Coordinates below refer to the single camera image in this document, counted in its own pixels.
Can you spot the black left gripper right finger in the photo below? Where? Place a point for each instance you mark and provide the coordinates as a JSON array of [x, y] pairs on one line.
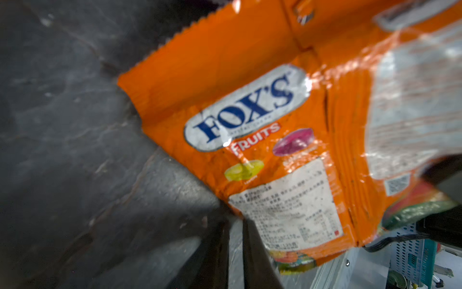
[[258, 270]]

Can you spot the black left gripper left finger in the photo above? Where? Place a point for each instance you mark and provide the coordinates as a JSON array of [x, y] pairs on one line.
[[208, 267]]

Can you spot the orange Fox's candy bag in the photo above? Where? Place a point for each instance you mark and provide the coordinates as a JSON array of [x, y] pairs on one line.
[[315, 119]]

